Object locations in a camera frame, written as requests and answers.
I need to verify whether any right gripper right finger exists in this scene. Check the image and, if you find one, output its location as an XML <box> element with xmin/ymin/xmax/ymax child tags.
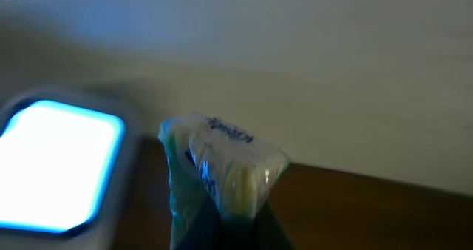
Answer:
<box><xmin>251</xmin><ymin>202</ymin><xmax>295</xmax><ymax>250</ymax></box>

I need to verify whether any white barcode scanner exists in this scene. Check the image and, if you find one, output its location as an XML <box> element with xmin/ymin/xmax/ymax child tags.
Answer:
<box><xmin>1</xmin><ymin>87</ymin><xmax>140</xmax><ymax>250</ymax></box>

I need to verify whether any green tissue pack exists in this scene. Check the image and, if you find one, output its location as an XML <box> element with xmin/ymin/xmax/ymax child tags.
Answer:
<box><xmin>158</xmin><ymin>113</ymin><xmax>290</xmax><ymax>249</ymax></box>

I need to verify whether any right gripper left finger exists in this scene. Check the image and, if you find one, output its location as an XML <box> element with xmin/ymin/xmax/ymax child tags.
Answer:
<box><xmin>175</xmin><ymin>195</ymin><xmax>222</xmax><ymax>250</ymax></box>

